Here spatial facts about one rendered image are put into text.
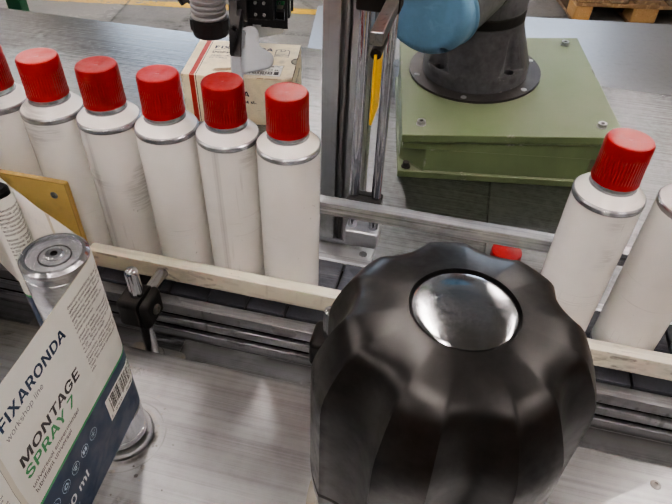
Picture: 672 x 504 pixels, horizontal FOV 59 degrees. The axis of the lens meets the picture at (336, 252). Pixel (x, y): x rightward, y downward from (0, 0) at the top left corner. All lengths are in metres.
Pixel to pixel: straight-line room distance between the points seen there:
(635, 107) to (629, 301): 0.62
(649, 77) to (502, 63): 0.43
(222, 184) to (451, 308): 0.36
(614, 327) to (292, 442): 0.28
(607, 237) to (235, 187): 0.29
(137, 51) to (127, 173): 0.66
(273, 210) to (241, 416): 0.17
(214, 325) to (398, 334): 0.44
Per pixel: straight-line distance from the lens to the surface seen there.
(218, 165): 0.49
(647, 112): 1.11
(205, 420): 0.50
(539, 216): 0.80
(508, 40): 0.87
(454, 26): 0.69
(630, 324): 0.55
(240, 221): 0.52
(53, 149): 0.57
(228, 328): 0.58
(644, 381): 0.58
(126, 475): 0.49
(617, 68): 1.25
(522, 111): 0.86
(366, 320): 0.16
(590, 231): 0.47
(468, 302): 0.16
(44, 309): 0.38
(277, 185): 0.48
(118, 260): 0.59
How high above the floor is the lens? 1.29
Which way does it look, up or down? 42 degrees down
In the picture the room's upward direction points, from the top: 2 degrees clockwise
